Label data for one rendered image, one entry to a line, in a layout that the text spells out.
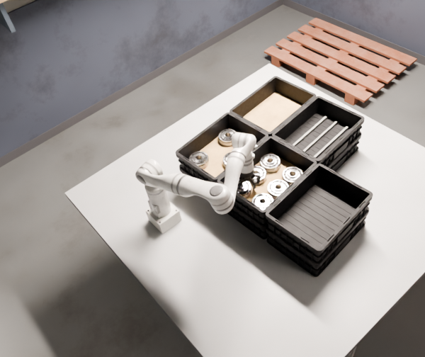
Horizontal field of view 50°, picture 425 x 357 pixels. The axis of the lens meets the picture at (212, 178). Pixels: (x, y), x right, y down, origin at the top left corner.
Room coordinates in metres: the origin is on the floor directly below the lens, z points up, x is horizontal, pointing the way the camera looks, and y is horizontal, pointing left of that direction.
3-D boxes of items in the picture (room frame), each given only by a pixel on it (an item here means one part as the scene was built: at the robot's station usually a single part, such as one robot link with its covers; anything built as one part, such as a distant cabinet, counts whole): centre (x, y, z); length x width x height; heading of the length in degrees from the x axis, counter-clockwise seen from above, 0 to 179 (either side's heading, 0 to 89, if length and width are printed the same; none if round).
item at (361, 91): (3.38, -1.29, 0.05); 1.14 x 0.79 x 0.10; 37
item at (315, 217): (1.18, -0.44, 0.87); 0.40 x 0.30 x 0.11; 128
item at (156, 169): (1.41, 0.27, 1.02); 0.09 x 0.09 x 0.17; 47
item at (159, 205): (1.41, 0.27, 0.87); 0.09 x 0.09 x 0.17; 38
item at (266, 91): (1.90, -0.39, 0.87); 0.40 x 0.30 x 0.11; 128
